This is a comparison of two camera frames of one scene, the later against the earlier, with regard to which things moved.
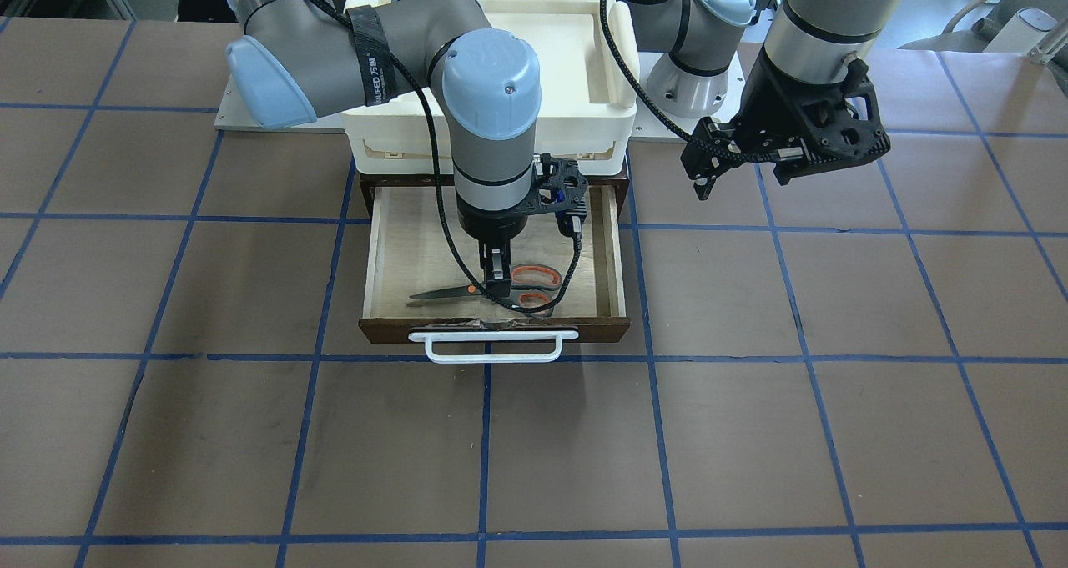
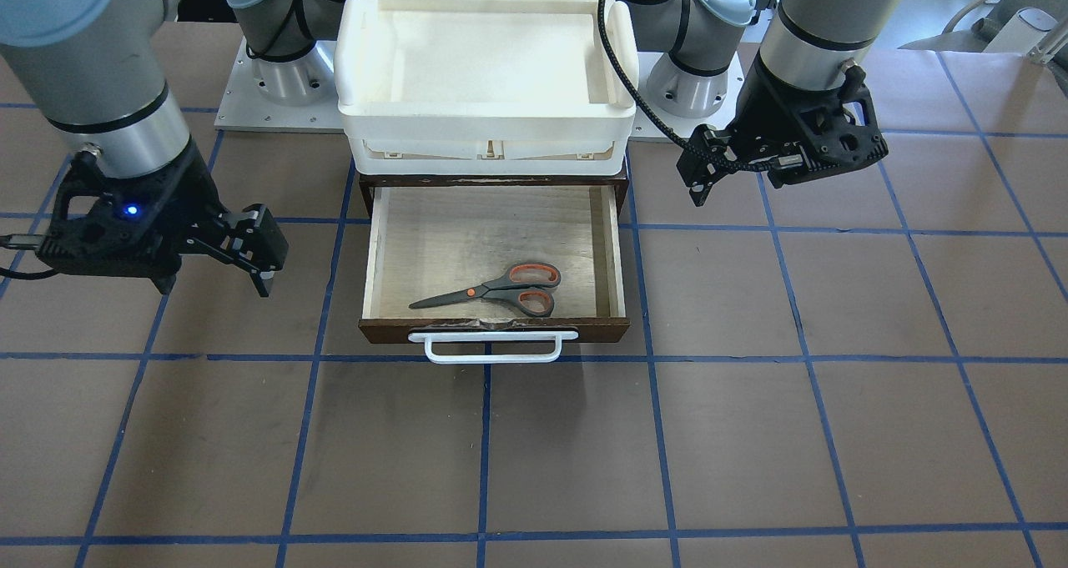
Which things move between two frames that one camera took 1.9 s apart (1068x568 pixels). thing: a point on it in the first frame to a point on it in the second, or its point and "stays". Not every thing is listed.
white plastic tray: x=585 y=94 stays
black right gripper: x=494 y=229 to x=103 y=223
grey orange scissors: x=531 y=287 stays
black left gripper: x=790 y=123 stays
